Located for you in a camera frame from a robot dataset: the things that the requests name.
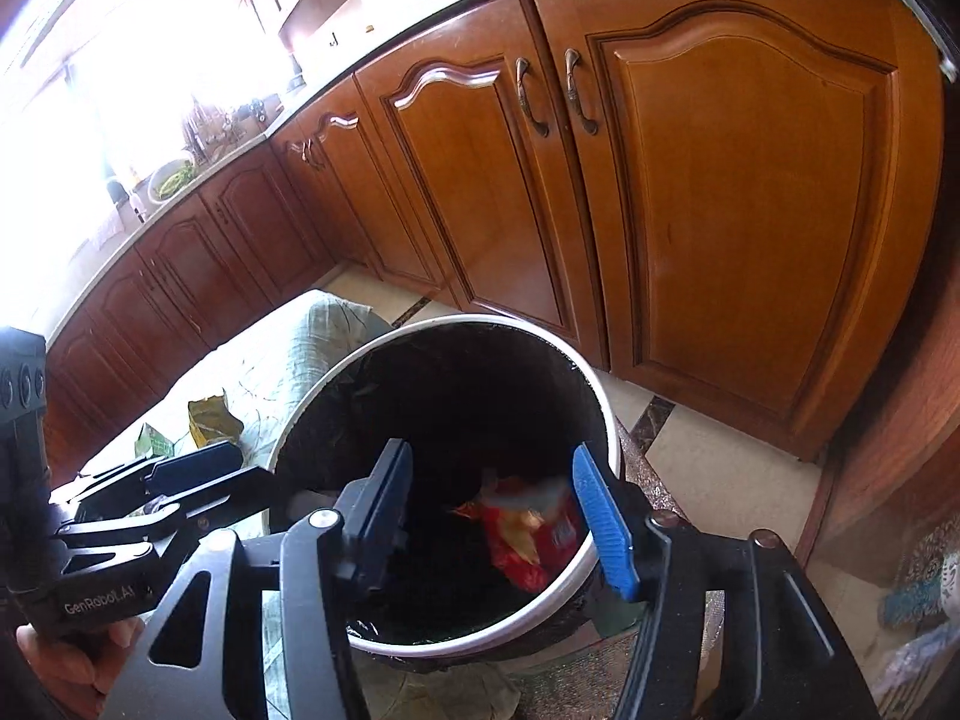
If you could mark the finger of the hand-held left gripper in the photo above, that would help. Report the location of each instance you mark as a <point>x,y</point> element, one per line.
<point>127,529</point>
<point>199,457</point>

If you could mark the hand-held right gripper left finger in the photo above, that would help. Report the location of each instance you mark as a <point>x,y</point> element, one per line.
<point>390,495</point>

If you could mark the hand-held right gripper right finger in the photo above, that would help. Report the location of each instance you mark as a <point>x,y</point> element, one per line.
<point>604,532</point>

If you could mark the yellow green wrapper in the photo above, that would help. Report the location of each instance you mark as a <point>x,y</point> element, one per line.
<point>210,424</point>

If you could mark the small green packet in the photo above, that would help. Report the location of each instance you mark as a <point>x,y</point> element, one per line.
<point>154,441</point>

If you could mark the white-rimmed trash bin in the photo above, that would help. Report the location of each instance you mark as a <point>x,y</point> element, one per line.
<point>450,405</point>

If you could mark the person's left hand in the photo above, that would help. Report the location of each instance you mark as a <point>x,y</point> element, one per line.
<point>67,664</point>

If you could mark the red snack wrapper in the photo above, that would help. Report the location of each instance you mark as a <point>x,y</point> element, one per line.
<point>517,540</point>

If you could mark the wooden cabinet door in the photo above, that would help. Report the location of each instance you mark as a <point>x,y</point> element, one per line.
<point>90,382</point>
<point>262,225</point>
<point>750,202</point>
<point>187,262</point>
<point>135,315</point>
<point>352,187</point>
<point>465,180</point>

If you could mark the green floral cloth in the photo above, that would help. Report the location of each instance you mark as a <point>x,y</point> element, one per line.
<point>262,367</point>

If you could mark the white bowl of greens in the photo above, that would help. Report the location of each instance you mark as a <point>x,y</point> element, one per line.
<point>171,180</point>

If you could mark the reddish brown wooden furniture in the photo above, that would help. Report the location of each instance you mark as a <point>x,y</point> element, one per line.
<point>900,427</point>

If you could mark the patterned floor mat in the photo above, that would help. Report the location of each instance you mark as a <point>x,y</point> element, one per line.
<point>922,592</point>

